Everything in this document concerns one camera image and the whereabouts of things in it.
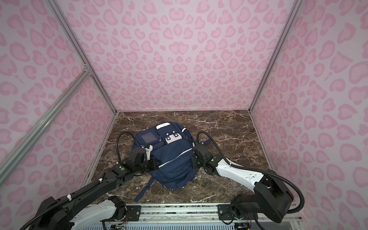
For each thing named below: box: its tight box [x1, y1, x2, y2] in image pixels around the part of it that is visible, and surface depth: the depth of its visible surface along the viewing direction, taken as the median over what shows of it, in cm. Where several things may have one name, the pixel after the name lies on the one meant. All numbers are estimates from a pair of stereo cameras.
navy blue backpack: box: [131, 122, 199, 203], surface depth 85 cm
